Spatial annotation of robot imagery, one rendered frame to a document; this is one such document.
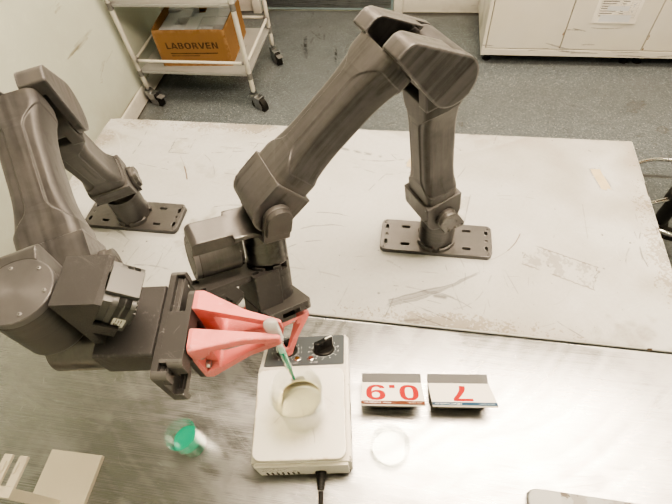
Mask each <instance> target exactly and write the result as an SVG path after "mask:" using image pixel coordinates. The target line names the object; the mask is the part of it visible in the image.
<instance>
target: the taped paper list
mask: <svg viewBox="0 0 672 504"><path fill-rule="evenodd" d="M644 2H645V0H599V2H598V5H597V7H596V10H595V13H594V15H593V18H592V21H591V23H615V24H635V22H636V20H637V18H638V15H639V13H640V11H641V9H642V6H643V4H644Z"/></svg>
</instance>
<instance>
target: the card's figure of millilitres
mask: <svg viewBox="0 0 672 504"><path fill-rule="evenodd" d="M363 400H377V401H423V399H422V394H421V388H420V385H411V384H364V388H363Z"/></svg>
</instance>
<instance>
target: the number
mask: <svg viewBox="0 0 672 504"><path fill-rule="evenodd" d="M430 387H431V391H432V395H433V400H434V402H488V403H495V401H494V399H493V397H492V394H491V392H490V390H489V388H488V386H472V385H430Z"/></svg>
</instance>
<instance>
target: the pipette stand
mask: <svg viewBox="0 0 672 504"><path fill-rule="evenodd" d="M14 456H15V455H13V454H4V456H3V458H2V460H1V462H0V498H2V499H7V500H11V501H16V502H20V503H25V504H87V502H88V499H89V496H90V494H91V491H92V489H93V486H94V483H95V481H96V478H97V476H98V473H99V470H100V468H101V465H102V462H103V460H104V456H102V455H94V454H86V453H78V452H70V451H63V450H55V449H52V451H51V453H50V455H49V458H48V460H47V462H46V464H45V467H44V469H43V471H42V473H41V476H40V478H39V480H38V482H37V485H36V487H35V489H34V491H33V493H31V492H27V491H23V490H19V489H16V487H17V484H18V482H19V480H20V478H21V476H22V474H23V472H24V470H25V467H26V465H27V463H28V461H29V459H30V457H28V456H20V457H19V459H18V461H17V463H16V465H15V467H14V469H13V471H12V473H11V476H10V478H9V480H8V482H7V484H6V486H1V483H2V481H3V479H4V477H5V475H6V473H7V471H8V469H9V467H10V465H11V463H12V461H13V459H14Z"/></svg>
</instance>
